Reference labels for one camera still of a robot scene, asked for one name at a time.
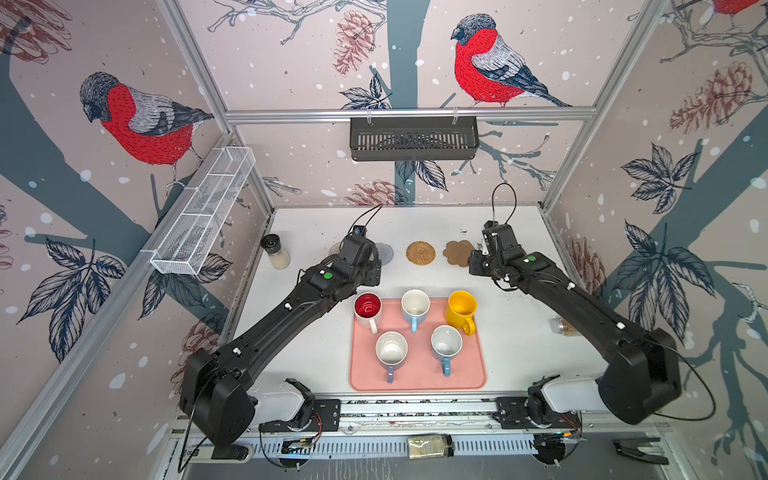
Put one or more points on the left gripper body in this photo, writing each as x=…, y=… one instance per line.
x=371, y=275

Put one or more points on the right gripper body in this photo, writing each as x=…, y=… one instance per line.
x=484, y=266

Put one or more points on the brown flower-shaped coaster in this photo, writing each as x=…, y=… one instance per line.
x=457, y=253

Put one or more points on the grey woven round coaster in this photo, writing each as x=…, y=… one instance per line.
x=386, y=253

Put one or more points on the yellow mug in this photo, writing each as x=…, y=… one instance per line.
x=460, y=310

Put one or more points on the tan cork round coaster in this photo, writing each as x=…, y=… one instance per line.
x=420, y=253

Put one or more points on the white mug light-blue handle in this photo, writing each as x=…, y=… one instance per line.
x=415, y=306

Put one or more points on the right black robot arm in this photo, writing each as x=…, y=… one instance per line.
x=642, y=374

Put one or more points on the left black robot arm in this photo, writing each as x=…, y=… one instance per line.
x=215, y=385

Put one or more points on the red interior white mug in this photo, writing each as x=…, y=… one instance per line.
x=368, y=311

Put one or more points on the black-lid spice jar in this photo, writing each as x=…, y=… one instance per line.
x=277, y=255

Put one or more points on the clear jar with grains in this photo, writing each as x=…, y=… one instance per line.
x=561, y=327

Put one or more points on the pink tray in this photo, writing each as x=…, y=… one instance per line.
x=421, y=370

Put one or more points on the black hanging basket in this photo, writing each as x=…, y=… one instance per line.
x=413, y=139

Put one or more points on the jar below table edge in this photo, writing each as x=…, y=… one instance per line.
x=431, y=446

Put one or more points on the black clamp tool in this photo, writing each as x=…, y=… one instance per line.
x=637, y=449

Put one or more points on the white mug purple handle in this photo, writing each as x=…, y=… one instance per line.
x=391, y=350

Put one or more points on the white mug blue handle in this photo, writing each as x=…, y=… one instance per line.
x=446, y=343

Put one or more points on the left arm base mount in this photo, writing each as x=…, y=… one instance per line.
x=323, y=416

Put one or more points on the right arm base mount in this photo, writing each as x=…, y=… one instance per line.
x=531, y=413

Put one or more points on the white wire mesh basket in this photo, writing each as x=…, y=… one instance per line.
x=189, y=241

